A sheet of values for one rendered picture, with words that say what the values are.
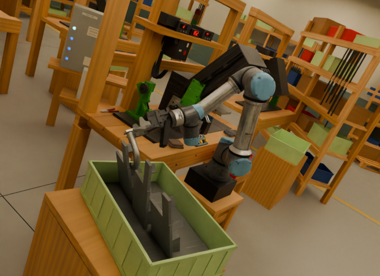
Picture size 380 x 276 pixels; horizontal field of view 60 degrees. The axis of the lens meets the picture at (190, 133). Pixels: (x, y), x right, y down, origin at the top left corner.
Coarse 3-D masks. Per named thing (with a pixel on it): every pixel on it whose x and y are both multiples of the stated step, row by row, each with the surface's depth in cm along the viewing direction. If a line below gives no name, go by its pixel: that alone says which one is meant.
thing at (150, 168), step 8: (152, 168) 123; (136, 176) 136; (144, 176) 127; (136, 184) 137; (144, 184) 128; (136, 192) 138; (144, 192) 129; (136, 200) 139; (144, 200) 130; (136, 208) 140; (144, 208) 131; (144, 216) 132; (144, 224) 134
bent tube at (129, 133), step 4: (132, 128) 135; (124, 132) 136; (128, 132) 135; (132, 132) 136; (128, 136) 136; (132, 136) 136; (128, 140) 136; (132, 140) 135; (132, 144) 135; (136, 144) 136; (132, 148) 135; (136, 148) 135; (132, 152) 136; (136, 152) 135; (136, 156) 135; (136, 160) 136; (140, 160) 138; (132, 164) 143; (136, 164) 137; (132, 168) 142; (136, 168) 140
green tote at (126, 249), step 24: (96, 168) 149; (144, 168) 166; (168, 168) 168; (96, 192) 138; (168, 192) 166; (96, 216) 137; (120, 216) 121; (192, 216) 151; (120, 240) 120; (216, 240) 138; (120, 264) 119; (144, 264) 107; (168, 264) 109; (192, 264) 119; (216, 264) 129
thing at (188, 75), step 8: (176, 72) 256; (184, 72) 268; (176, 80) 256; (184, 80) 252; (168, 88) 261; (176, 88) 256; (184, 88) 253; (168, 96) 261; (176, 96) 257; (160, 104) 267
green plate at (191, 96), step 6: (192, 84) 242; (198, 84) 240; (204, 84) 238; (192, 90) 241; (198, 90) 239; (186, 96) 243; (192, 96) 240; (198, 96) 238; (180, 102) 244; (186, 102) 242; (192, 102) 240
